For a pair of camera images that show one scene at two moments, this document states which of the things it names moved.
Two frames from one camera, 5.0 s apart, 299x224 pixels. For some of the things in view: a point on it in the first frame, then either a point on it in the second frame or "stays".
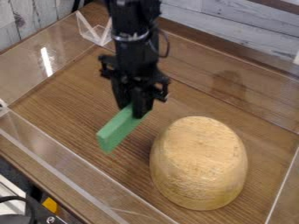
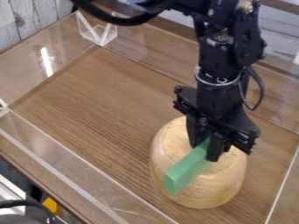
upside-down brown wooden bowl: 198,164 stays
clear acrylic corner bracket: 98,34 stays
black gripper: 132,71 -> 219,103
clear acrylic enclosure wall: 67,178 stays
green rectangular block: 118,129 -> 178,174
